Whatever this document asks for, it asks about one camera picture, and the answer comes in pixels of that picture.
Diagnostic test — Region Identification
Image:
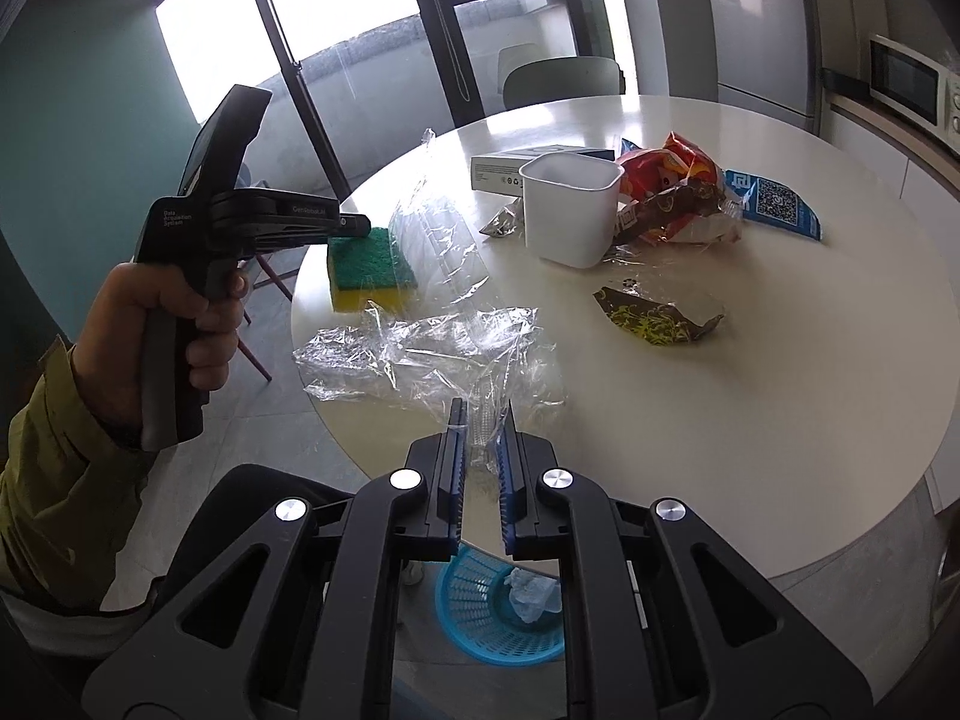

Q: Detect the white kitchen cabinet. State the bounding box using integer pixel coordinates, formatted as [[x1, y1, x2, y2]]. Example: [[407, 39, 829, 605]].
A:
[[825, 101, 960, 207]]

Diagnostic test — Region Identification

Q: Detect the blue printed plastic bag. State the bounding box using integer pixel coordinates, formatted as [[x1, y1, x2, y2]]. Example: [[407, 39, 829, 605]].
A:
[[619, 137, 823, 242]]

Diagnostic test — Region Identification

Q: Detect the clear plastic wrap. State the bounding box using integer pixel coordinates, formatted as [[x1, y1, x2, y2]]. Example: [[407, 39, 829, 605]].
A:
[[292, 304, 569, 458]]

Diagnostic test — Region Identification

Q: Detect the pale chair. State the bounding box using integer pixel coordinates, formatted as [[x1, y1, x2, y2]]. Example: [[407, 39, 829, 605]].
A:
[[495, 43, 542, 91]]

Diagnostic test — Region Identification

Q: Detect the person's left hand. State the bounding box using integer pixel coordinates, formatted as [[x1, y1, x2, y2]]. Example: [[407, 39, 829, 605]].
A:
[[75, 264, 251, 445]]

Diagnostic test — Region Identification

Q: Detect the crumpled white plastic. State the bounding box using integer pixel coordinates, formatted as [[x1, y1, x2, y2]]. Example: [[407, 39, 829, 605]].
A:
[[504, 568, 565, 623]]

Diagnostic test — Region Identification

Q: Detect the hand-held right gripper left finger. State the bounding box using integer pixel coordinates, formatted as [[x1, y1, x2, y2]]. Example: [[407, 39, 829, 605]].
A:
[[81, 397, 470, 720]]

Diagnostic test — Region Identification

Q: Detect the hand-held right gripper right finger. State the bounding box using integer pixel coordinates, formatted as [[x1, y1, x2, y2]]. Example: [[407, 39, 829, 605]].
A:
[[495, 399, 875, 720]]

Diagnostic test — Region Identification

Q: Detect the red chair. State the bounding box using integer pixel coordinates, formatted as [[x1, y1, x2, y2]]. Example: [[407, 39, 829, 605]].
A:
[[236, 251, 295, 383]]

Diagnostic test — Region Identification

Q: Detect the green and yellow sponge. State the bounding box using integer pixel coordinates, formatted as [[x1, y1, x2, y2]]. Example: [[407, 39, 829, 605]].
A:
[[328, 227, 418, 314]]

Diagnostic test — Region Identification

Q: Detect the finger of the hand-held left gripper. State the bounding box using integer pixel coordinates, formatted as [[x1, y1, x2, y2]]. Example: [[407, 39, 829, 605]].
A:
[[274, 196, 372, 245]]

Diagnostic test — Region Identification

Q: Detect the grey refrigerator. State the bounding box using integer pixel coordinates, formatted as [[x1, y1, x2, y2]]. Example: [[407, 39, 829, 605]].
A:
[[705, 0, 822, 119]]

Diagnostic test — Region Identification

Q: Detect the blue plastic basket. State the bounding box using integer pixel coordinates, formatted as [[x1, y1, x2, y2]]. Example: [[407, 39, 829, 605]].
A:
[[435, 544, 568, 667]]

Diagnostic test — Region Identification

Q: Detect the small silver wrapper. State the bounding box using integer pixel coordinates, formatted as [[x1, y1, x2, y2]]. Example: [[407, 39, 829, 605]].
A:
[[480, 201, 527, 239]]

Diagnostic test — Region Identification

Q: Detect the white microwave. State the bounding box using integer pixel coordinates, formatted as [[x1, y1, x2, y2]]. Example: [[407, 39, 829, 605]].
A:
[[868, 34, 960, 137]]

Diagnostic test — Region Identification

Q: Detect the white cardboard box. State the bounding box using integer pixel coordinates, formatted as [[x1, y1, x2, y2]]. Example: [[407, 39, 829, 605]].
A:
[[471, 145, 617, 193]]

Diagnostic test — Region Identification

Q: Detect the red snack bag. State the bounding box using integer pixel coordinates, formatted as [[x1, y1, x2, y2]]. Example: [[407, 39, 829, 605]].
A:
[[615, 131, 727, 203]]

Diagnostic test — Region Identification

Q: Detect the white plastic container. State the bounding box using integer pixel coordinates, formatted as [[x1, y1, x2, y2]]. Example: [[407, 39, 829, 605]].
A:
[[519, 152, 626, 269]]

